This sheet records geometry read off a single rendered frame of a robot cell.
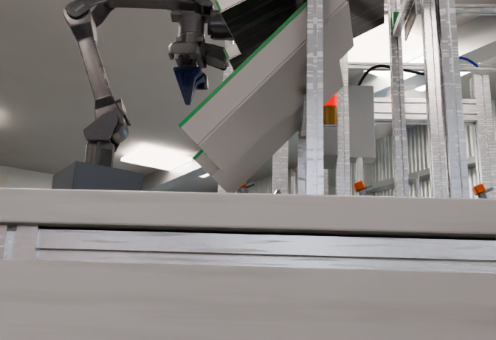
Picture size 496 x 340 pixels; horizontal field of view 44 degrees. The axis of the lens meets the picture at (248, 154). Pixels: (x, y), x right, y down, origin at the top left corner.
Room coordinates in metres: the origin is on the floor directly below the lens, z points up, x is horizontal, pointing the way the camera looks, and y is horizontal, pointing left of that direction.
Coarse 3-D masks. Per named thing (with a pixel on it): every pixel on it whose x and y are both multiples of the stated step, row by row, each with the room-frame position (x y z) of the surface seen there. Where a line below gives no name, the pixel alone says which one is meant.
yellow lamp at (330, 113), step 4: (324, 108) 1.40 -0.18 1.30; (328, 108) 1.40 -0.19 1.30; (332, 108) 1.40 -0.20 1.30; (336, 108) 1.41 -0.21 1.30; (324, 112) 1.40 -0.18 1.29; (328, 112) 1.40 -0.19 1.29; (332, 112) 1.40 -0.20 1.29; (336, 112) 1.41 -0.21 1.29; (324, 116) 1.40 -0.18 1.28; (328, 116) 1.40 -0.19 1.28; (332, 116) 1.40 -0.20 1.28; (336, 116) 1.41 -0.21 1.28; (324, 120) 1.40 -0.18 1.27; (328, 120) 1.40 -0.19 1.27; (332, 120) 1.40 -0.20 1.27; (336, 120) 1.41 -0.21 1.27; (324, 124) 1.41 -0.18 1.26; (328, 124) 1.40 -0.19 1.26; (332, 124) 1.40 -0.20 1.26; (336, 124) 1.41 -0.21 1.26
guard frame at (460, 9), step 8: (456, 8) 2.02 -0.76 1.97; (464, 8) 2.02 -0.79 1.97; (472, 8) 2.02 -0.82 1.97; (480, 8) 2.02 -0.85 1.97; (488, 8) 2.01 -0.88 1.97; (352, 64) 2.54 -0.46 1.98; (360, 64) 2.54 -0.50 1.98; (368, 64) 2.53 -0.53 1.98; (376, 64) 2.53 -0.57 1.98; (384, 64) 2.53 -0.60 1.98; (408, 64) 2.52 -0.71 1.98; (416, 64) 2.52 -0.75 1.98; (464, 64) 2.51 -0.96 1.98; (472, 64) 2.51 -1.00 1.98; (480, 64) 2.51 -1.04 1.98; (488, 64) 2.50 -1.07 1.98; (224, 72) 2.07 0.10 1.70
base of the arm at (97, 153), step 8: (88, 144) 1.18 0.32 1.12; (96, 144) 1.17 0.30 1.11; (104, 144) 1.17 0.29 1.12; (112, 144) 1.18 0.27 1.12; (88, 152) 1.18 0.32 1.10; (96, 152) 1.17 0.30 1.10; (104, 152) 1.17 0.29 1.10; (112, 152) 1.18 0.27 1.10; (88, 160) 1.18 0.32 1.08; (96, 160) 1.17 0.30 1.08; (104, 160) 1.17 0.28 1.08; (112, 160) 1.19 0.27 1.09
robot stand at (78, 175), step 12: (72, 168) 1.11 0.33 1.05; (84, 168) 1.11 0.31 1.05; (96, 168) 1.13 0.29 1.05; (108, 168) 1.14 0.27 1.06; (60, 180) 1.17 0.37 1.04; (72, 180) 1.10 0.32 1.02; (84, 180) 1.11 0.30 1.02; (96, 180) 1.13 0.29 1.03; (108, 180) 1.14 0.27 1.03; (120, 180) 1.15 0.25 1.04; (132, 180) 1.17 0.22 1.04
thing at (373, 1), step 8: (352, 0) 0.88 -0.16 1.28; (360, 0) 0.88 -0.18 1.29; (368, 0) 0.89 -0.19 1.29; (376, 0) 0.90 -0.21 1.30; (352, 8) 0.90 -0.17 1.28; (360, 8) 0.91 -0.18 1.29; (368, 8) 0.92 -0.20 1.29; (376, 8) 0.93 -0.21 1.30; (384, 8) 0.94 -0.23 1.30; (352, 16) 0.92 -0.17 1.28; (360, 16) 0.93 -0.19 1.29; (368, 16) 0.94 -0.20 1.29; (376, 16) 0.95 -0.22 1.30; (384, 16) 0.96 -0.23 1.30; (352, 24) 0.95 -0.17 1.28; (360, 24) 0.96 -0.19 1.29; (368, 24) 0.97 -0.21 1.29; (376, 24) 0.98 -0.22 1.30; (352, 32) 0.98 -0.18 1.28; (360, 32) 0.99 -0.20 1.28; (224, 48) 0.92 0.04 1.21; (232, 48) 0.92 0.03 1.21; (256, 48) 0.91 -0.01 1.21; (232, 56) 0.92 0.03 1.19; (240, 56) 0.92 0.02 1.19; (248, 56) 0.93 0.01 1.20; (232, 64) 0.94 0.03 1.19; (240, 64) 0.94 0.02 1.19
